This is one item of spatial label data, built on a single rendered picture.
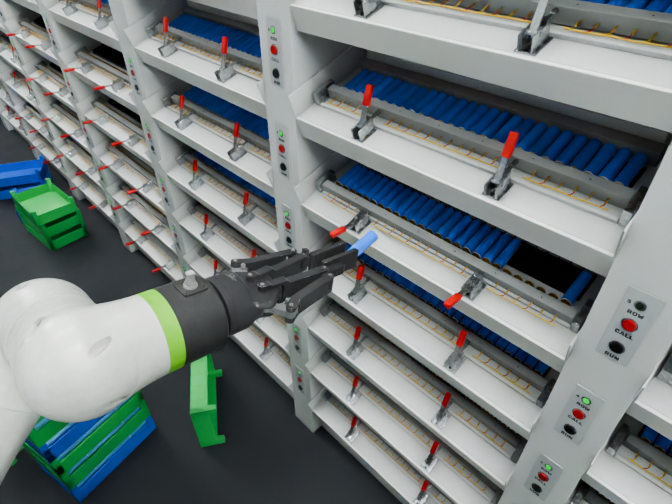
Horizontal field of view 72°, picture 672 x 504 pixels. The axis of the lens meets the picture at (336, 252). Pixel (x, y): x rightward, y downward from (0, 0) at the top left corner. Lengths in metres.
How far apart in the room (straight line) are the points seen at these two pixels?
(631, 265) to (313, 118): 0.59
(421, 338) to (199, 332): 0.59
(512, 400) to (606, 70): 0.59
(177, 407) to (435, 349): 1.14
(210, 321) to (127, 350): 0.09
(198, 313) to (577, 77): 0.49
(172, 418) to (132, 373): 1.36
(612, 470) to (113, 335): 0.78
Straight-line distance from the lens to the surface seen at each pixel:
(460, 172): 0.75
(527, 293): 0.81
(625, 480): 0.95
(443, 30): 0.71
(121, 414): 1.68
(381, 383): 1.18
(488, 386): 0.96
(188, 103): 1.50
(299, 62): 0.93
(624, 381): 0.77
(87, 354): 0.48
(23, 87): 3.44
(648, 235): 0.64
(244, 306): 0.55
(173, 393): 1.92
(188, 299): 0.52
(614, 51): 0.64
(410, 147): 0.81
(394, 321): 1.03
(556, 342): 0.80
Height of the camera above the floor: 1.49
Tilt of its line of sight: 38 degrees down
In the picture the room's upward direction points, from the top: straight up
